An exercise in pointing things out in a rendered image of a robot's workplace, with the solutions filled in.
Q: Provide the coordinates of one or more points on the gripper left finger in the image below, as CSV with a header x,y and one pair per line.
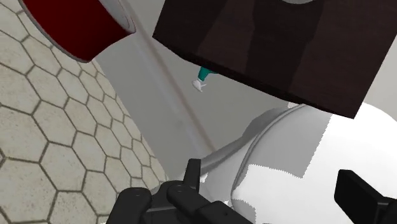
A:
x,y
178,194

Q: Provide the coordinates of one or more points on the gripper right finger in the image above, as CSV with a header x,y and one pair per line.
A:
x,y
356,192

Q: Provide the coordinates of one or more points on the dark red round bin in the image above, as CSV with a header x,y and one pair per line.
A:
x,y
77,24

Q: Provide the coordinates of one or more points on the teal and white bottle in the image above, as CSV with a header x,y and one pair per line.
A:
x,y
202,76

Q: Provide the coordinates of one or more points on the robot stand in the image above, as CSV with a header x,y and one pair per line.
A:
x,y
279,46

